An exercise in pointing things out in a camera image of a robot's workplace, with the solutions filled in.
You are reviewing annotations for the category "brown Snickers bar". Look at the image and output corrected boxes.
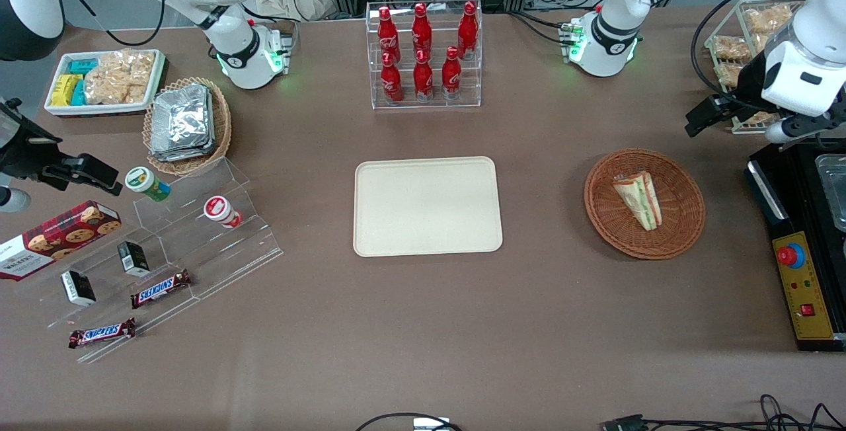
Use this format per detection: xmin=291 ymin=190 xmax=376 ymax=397
xmin=130 ymin=269 xmax=193 ymax=310
xmin=68 ymin=317 xmax=137 ymax=350

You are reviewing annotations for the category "round brown wicker basket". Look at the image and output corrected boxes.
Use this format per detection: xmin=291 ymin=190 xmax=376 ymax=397
xmin=584 ymin=148 xmax=706 ymax=260

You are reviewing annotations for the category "white rectangular snack tray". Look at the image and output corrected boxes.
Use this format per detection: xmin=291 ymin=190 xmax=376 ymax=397
xmin=44 ymin=49 xmax=167 ymax=118

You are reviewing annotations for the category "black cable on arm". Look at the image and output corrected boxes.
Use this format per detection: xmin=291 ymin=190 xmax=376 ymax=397
xmin=690 ymin=0 xmax=792 ymax=98
xmin=61 ymin=0 xmax=167 ymax=47

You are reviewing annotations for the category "beige plastic serving tray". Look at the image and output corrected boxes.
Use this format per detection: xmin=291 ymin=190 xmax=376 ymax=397
xmin=354 ymin=156 xmax=504 ymax=258

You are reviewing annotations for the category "black cable with connector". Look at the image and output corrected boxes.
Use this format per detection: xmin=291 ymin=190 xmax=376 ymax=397
xmin=600 ymin=393 xmax=846 ymax=431

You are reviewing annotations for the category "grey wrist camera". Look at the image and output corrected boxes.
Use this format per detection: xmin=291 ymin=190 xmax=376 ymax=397
xmin=0 ymin=186 xmax=32 ymax=214
xmin=765 ymin=119 xmax=806 ymax=145

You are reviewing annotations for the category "yellow snack packet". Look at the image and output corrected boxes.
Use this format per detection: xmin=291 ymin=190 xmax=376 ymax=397
xmin=51 ymin=74 xmax=83 ymax=107

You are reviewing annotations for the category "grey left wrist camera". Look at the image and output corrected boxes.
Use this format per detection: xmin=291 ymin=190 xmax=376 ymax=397
xmin=765 ymin=119 xmax=806 ymax=145

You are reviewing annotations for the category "red cola bottle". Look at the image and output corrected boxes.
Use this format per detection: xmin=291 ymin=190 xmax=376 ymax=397
xmin=411 ymin=2 xmax=433 ymax=61
xmin=381 ymin=51 xmax=404 ymax=103
xmin=413 ymin=50 xmax=434 ymax=102
xmin=457 ymin=1 xmax=479 ymax=61
xmin=377 ymin=6 xmax=401 ymax=65
xmin=441 ymin=46 xmax=463 ymax=100

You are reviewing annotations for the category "oval tan wicker basket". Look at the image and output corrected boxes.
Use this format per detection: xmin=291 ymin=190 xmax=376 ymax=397
xmin=142 ymin=76 xmax=233 ymax=176

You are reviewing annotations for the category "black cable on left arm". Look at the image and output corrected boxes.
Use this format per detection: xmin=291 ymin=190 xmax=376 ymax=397
xmin=690 ymin=0 xmax=792 ymax=98

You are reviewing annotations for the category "green lidded yogurt cup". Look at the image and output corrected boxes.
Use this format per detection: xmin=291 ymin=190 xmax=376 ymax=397
xmin=124 ymin=167 xmax=172 ymax=204

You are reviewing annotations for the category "red emergency stop button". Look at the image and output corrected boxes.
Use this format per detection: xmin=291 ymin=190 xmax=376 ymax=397
xmin=777 ymin=243 xmax=806 ymax=270

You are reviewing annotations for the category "clear acrylic bottle rack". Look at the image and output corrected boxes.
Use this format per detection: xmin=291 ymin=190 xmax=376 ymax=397
xmin=365 ymin=0 xmax=483 ymax=110

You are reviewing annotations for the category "clear plastic container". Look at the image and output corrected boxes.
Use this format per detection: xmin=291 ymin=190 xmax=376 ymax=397
xmin=814 ymin=153 xmax=846 ymax=232

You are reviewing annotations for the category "wrapped triangle sandwich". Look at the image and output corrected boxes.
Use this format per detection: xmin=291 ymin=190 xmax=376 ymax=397
xmin=611 ymin=171 xmax=663 ymax=232

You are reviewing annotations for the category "red tartan cookie box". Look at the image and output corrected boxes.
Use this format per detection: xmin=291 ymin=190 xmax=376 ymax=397
xmin=0 ymin=200 xmax=124 ymax=282

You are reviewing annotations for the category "white wire basket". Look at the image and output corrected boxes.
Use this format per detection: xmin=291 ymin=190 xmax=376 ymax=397
xmin=703 ymin=0 xmax=811 ymax=136

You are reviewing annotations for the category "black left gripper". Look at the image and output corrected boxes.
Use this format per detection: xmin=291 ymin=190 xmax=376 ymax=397
xmin=685 ymin=51 xmax=771 ymax=138

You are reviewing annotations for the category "clear bag of crackers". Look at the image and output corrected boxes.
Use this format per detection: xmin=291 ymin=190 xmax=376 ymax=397
xmin=84 ymin=50 xmax=155 ymax=105

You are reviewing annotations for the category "black control box yellow panel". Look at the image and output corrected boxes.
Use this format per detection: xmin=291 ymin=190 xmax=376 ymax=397
xmin=746 ymin=140 xmax=846 ymax=353

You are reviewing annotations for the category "black looped cable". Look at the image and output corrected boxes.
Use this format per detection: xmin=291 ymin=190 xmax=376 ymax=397
xmin=355 ymin=412 xmax=465 ymax=431

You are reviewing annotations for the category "clear acrylic stepped display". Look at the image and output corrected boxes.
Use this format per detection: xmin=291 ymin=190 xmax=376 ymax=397
xmin=20 ymin=157 xmax=285 ymax=366

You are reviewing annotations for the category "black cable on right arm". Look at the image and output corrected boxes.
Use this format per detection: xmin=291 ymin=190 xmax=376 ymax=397
xmin=61 ymin=0 xmax=167 ymax=47

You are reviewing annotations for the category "small black carton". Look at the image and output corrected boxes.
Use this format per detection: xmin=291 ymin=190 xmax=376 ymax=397
xmin=60 ymin=270 xmax=97 ymax=307
xmin=117 ymin=241 xmax=151 ymax=278

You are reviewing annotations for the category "red lidded yogurt cup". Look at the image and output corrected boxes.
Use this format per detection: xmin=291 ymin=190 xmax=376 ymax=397
xmin=203 ymin=196 xmax=243 ymax=229

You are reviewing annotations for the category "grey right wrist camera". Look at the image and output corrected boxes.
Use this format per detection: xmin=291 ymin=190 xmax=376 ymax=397
xmin=0 ymin=186 xmax=32 ymax=214

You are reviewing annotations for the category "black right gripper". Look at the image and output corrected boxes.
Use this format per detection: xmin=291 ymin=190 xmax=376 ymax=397
xmin=0 ymin=99 xmax=124 ymax=196

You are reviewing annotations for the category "silver foil wrapped pack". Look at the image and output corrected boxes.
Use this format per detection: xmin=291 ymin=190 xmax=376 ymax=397
xmin=150 ymin=143 xmax=215 ymax=163
xmin=151 ymin=83 xmax=213 ymax=153

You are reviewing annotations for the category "bagged pastry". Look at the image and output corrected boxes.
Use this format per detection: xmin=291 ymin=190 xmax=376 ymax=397
xmin=716 ymin=62 xmax=746 ymax=87
xmin=745 ymin=4 xmax=793 ymax=36
xmin=712 ymin=35 xmax=752 ymax=61

